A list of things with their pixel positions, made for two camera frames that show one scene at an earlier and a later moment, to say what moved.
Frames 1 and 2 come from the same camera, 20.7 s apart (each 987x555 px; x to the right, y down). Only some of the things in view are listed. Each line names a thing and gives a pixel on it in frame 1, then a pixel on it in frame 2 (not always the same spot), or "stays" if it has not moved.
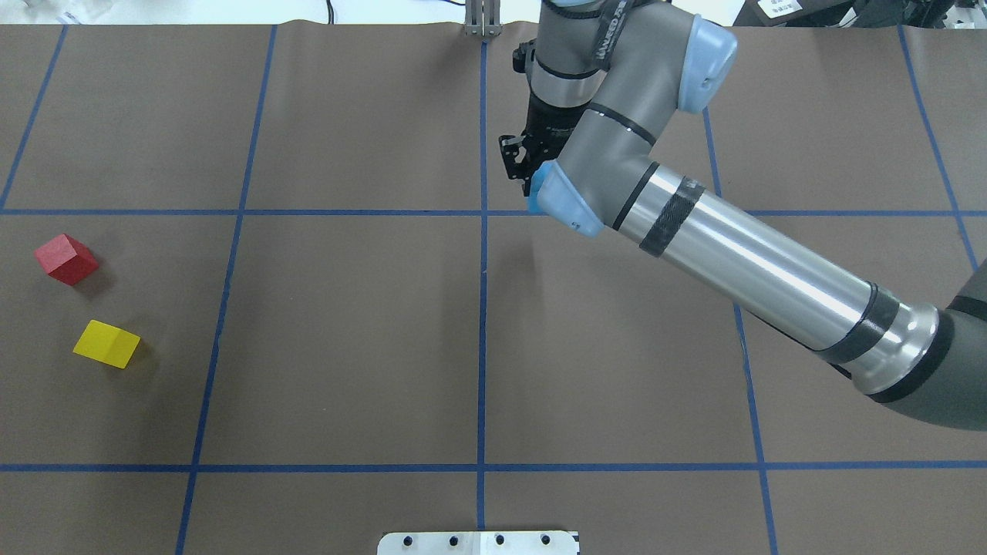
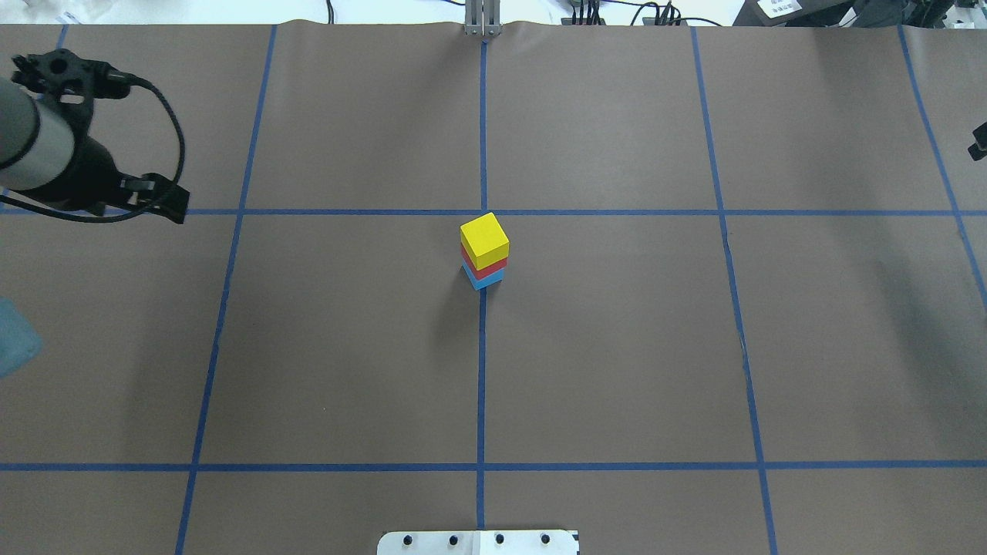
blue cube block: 536,199 to 485,282
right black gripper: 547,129 to 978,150
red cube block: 66,259 to 489,270
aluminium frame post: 483,18 stays
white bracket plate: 480,543 stays
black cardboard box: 823,13 stays
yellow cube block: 107,344 to 484,241
